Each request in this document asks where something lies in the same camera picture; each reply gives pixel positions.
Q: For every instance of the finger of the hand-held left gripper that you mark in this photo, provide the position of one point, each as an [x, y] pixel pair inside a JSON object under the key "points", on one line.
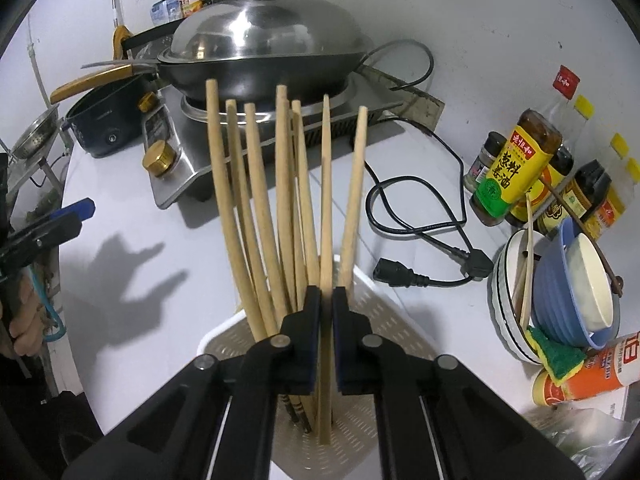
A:
{"points": [[80, 210], [55, 237]]}

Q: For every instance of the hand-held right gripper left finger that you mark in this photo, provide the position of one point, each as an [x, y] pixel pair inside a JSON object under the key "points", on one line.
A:
{"points": [[311, 340]]}

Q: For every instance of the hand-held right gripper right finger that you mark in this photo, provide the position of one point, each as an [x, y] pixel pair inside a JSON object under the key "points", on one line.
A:
{"points": [[339, 350]]}

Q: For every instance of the white plastic basket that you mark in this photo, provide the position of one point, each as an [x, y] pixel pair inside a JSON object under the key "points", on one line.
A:
{"points": [[400, 320]]}

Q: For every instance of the dark-tipped wooden chopstick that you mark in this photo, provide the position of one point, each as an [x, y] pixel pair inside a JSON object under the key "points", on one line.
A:
{"points": [[326, 185]]}

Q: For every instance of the bunch of wooden chopsticks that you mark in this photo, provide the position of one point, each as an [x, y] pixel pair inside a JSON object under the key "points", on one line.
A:
{"points": [[283, 185]]}

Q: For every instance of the person's left hand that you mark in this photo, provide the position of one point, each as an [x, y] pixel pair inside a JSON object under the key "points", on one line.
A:
{"points": [[25, 325]]}

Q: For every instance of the metal rack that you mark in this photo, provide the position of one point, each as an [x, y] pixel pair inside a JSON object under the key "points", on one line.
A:
{"points": [[47, 172]]}

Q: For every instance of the black electric pot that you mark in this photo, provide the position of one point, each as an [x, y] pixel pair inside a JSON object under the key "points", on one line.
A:
{"points": [[105, 130]]}

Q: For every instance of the steel colander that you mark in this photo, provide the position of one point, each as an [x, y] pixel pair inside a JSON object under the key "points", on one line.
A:
{"points": [[35, 135]]}

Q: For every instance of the steel stove with gold knobs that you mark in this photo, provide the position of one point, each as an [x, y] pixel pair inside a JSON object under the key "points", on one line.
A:
{"points": [[170, 185]]}

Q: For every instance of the metal spatula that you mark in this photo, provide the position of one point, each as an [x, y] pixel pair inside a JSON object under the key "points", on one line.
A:
{"points": [[115, 64]]}

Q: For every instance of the white pipe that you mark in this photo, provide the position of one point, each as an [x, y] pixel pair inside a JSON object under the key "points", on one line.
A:
{"points": [[37, 60]]}

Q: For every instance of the round orange-brown board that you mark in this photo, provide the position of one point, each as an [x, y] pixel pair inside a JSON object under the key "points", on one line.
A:
{"points": [[120, 42]]}

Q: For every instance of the black frying pan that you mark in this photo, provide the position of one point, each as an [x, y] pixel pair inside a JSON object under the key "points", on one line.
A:
{"points": [[150, 35]]}

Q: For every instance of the yellow green sponge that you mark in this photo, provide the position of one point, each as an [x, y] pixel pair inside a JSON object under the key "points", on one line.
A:
{"points": [[555, 355]]}

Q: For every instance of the blue ribbed bowl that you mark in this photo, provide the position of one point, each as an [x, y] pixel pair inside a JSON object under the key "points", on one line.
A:
{"points": [[550, 300]]}

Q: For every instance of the blue packet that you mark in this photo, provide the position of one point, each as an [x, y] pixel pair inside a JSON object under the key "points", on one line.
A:
{"points": [[165, 10]]}

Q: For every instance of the pale plastic chopstick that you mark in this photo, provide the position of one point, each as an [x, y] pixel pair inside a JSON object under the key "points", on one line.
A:
{"points": [[528, 240]]}

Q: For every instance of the small spice jar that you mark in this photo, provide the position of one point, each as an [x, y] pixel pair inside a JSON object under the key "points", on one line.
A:
{"points": [[482, 162]]}

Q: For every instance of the red-capped cooking wine bottle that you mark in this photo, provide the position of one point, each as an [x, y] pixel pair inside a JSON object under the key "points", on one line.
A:
{"points": [[505, 175]]}

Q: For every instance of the wooden block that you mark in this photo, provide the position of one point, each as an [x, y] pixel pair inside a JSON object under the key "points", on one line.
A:
{"points": [[425, 105]]}

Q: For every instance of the white bowl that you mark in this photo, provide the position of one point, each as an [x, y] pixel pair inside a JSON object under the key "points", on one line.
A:
{"points": [[592, 285]]}

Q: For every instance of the orange white canister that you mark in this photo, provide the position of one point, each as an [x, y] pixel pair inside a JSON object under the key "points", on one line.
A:
{"points": [[600, 370]]}

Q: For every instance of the steel wok lid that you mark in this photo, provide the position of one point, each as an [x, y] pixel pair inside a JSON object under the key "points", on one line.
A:
{"points": [[270, 25]]}

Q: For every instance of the clear plastic bag of vegetables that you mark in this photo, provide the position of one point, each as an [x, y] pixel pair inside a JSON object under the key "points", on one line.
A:
{"points": [[590, 445]]}

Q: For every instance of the yellow-capped dark sauce bottle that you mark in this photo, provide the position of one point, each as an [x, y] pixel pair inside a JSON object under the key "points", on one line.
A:
{"points": [[555, 180]]}

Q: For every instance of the yellow-capped soy sauce bottle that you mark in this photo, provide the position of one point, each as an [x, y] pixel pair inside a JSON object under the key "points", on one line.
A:
{"points": [[580, 195]]}

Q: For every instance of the yellow-capped orange-label bottle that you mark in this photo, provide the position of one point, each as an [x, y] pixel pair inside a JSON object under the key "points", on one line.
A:
{"points": [[607, 217]]}

